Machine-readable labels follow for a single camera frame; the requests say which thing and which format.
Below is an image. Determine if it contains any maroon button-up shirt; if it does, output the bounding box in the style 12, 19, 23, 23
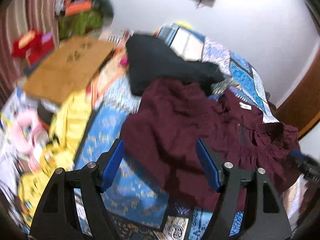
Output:
120, 78, 299, 211

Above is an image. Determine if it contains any blue patchwork bed quilt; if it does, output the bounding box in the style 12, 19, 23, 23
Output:
75, 25, 282, 239

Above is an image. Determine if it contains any wooden door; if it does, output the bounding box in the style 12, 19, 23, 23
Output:
275, 54, 320, 139

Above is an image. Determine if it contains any wooden folding table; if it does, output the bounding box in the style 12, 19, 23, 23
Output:
22, 36, 115, 105

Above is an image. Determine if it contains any black jacket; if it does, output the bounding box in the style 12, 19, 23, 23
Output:
126, 34, 225, 96

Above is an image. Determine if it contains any green patterned storage bag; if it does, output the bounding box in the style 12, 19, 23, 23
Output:
58, 10, 103, 40

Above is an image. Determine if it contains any orange box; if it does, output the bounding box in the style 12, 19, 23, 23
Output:
65, 0, 92, 17

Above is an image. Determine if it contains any grey pillow on pile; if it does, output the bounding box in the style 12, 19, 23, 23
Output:
91, 0, 114, 18

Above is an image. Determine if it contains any striped pink curtain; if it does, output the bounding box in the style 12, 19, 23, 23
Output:
1, 0, 59, 101

